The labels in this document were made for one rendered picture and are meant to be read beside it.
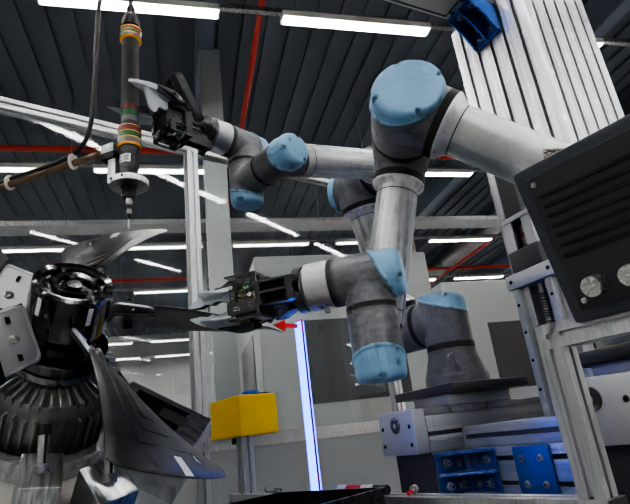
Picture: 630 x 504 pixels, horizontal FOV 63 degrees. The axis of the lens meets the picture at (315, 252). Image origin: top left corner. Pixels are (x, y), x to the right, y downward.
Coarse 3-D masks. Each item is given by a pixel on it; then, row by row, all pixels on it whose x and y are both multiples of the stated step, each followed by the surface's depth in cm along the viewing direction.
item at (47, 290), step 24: (72, 264) 84; (48, 288) 77; (72, 288) 79; (96, 288) 81; (48, 312) 75; (72, 312) 76; (96, 312) 78; (48, 336) 77; (72, 336) 77; (96, 336) 81; (48, 360) 78; (72, 360) 80
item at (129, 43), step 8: (128, 40) 106; (136, 40) 107; (128, 48) 105; (136, 48) 106; (128, 56) 104; (136, 56) 106; (128, 64) 104; (136, 64) 105; (128, 72) 103; (136, 72) 104; (128, 88) 102; (136, 88) 103; (128, 96) 101; (136, 96) 102; (136, 104) 102; (128, 120) 99
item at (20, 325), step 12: (0, 312) 73; (12, 312) 74; (24, 312) 76; (0, 324) 72; (12, 324) 74; (24, 324) 76; (0, 336) 72; (24, 336) 75; (0, 348) 72; (12, 348) 73; (24, 348) 75; (36, 348) 76; (0, 360) 71; (12, 360) 73; (24, 360) 74; (36, 360) 76; (12, 372) 72
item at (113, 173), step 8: (112, 144) 99; (104, 152) 99; (112, 152) 97; (104, 160) 98; (112, 160) 98; (112, 168) 97; (112, 176) 94; (120, 176) 93; (128, 176) 93; (136, 176) 94; (112, 184) 95; (120, 184) 95; (136, 184) 96; (144, 184) 96; (120, 192) 98; (136, 192) 98; (144, 192) 99
